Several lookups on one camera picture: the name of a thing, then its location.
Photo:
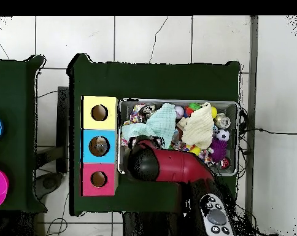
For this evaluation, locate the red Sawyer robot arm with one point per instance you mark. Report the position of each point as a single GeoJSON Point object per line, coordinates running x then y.
{"type": "Point", "coordinates": [178, 167]}

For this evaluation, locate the wooden box with three holes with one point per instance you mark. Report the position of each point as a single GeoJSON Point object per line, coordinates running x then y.
{"type": "Point", "coordinates": [109, 123]}

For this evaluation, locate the mint green waffle cloth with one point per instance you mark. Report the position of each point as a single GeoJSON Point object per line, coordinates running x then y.
{"type": "Point", "coordinates": [163, 120]}

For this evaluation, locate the white baseball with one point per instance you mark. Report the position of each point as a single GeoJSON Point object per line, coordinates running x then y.
{"type": "Point", "coordinates": [179, 112]}

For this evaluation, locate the dark green table cloth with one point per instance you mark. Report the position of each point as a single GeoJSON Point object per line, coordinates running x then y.
{"type": "Point", "coordinates": [151, 81]}

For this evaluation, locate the cream waffle cloth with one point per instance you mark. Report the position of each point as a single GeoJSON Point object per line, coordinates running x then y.
{"type": "Point", "coordinates": [198, 127]}

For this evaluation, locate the green and orange spiky ball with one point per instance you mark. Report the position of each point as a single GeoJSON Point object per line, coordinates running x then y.
{"type": "Point", "coordinates": [194, 106]}

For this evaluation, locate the yellow foam ball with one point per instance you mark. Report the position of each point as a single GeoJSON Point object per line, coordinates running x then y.
{"type": "Point", "coordinates": [214, 112]}

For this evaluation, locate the purple spiky ball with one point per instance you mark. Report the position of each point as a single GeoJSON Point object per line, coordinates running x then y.
{"type": "Point", "coordinates": [218, 150]}

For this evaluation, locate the crushed silver drink can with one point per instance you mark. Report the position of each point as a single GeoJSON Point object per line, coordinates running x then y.
{"type": "Point", "coordinates": [222, 121]}

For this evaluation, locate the small soccer ball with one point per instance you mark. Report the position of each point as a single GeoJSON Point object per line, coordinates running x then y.
{"type": "Point", "coordinates": [222, 135]}

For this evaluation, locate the dark green side table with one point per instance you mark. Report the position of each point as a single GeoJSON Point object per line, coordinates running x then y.
{"type": "Point", "coordinates": [16, 123]}

